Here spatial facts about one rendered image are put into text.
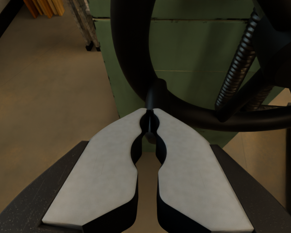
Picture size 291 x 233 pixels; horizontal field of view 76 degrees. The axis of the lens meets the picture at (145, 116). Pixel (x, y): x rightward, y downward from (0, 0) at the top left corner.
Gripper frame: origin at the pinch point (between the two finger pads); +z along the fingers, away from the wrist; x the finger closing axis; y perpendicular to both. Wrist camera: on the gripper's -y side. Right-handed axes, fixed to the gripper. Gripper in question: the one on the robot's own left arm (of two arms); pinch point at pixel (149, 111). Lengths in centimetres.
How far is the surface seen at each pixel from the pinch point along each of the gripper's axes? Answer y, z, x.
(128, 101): 18.2, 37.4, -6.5
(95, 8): -5.3, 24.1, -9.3
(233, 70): 1.4, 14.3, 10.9
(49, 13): 1, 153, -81
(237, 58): -0.3, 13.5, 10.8
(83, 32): 10, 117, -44
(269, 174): 63, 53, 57
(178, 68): 6.3, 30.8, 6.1
